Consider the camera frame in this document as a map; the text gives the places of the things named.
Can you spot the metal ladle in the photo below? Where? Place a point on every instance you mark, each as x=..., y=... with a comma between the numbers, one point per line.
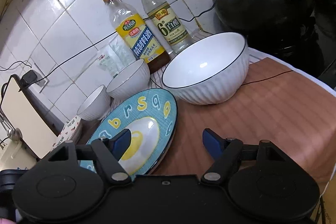
x=13, y=134

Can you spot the blue egg letter plate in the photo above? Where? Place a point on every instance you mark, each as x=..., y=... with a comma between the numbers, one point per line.
x=151, y=116

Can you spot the cream cutting board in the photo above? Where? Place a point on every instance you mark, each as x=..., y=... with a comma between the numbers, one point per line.
x=21, y=111

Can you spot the yellow label cooking wine bottle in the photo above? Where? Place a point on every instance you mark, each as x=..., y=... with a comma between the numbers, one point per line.
x=137, y=35

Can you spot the pink bunny carrot plate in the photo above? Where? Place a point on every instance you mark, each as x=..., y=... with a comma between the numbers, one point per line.
x=71, y=131

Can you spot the black wall plug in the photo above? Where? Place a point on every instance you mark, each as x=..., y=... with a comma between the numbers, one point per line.
x=28, y=79

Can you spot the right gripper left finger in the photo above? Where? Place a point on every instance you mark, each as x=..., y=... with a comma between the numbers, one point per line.
x=107, y=153

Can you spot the white plastic seasoning bag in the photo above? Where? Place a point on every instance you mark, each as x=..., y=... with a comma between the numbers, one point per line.
x=114, y=57

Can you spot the black wok with lid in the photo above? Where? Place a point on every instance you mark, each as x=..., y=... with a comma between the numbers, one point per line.
x=281, y=28

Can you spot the large white ribbed bowl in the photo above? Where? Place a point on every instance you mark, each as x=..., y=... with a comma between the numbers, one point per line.
x=209, y=71

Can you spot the white vinegar bottle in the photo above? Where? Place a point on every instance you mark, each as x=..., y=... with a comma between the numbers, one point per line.
x=168, y=24

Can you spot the reddish brown placemat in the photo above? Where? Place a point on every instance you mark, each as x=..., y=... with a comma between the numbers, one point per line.
x=276, y=104

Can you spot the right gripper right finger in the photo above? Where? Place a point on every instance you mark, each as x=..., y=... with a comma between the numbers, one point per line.
x=225, y=153

